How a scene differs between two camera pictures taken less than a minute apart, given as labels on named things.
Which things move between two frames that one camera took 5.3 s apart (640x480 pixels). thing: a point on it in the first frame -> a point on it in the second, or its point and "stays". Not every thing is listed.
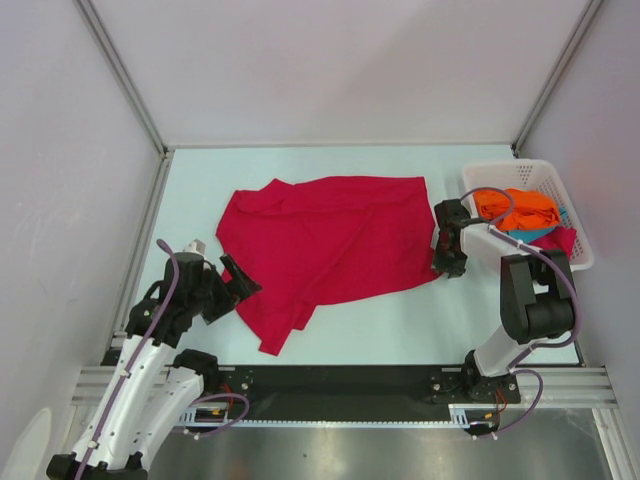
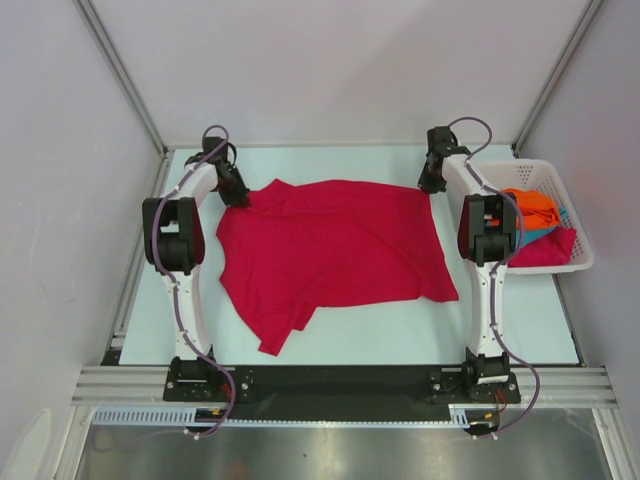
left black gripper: [240, 287] -> [239, 198]
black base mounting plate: [355, 393] stays
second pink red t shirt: [561, 239] stays
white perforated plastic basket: [538, 174] stays
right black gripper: [439, 263] -> [428, 186]
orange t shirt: [531, 208] stays
